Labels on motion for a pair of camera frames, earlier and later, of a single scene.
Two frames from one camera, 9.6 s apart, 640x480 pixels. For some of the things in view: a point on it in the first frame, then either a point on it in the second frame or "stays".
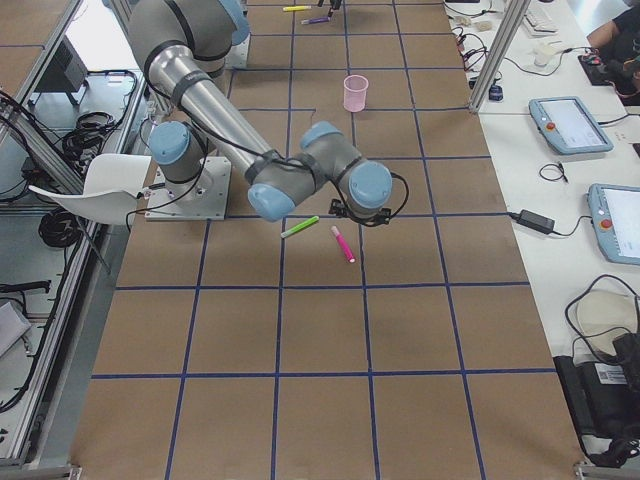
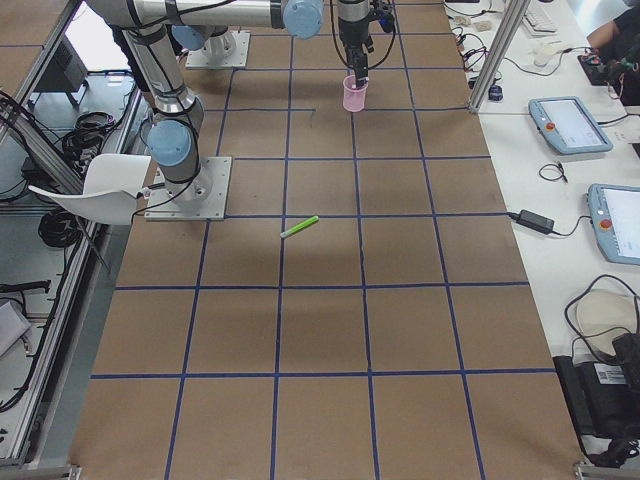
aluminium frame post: (498, 54) stays
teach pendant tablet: (568, 126) stays
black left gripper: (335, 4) to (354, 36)
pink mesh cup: (355, 88) stays
